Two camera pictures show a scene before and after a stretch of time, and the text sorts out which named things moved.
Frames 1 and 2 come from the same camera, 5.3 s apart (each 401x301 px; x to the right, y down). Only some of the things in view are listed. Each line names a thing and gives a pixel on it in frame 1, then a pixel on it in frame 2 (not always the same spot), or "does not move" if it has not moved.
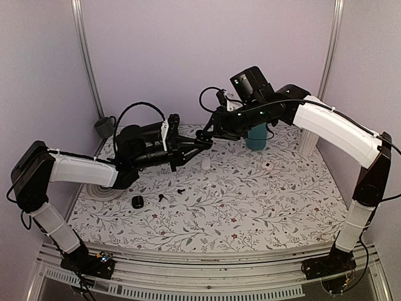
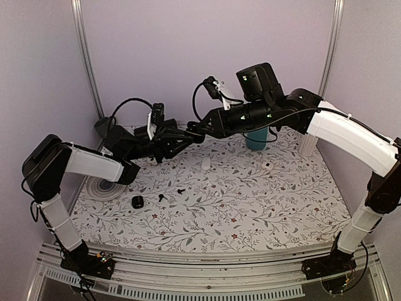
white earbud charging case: (267, 165) does not move
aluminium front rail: (213, 276) does not move
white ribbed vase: (309, 142) does not move
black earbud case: (203, 139) -> (197, 130)
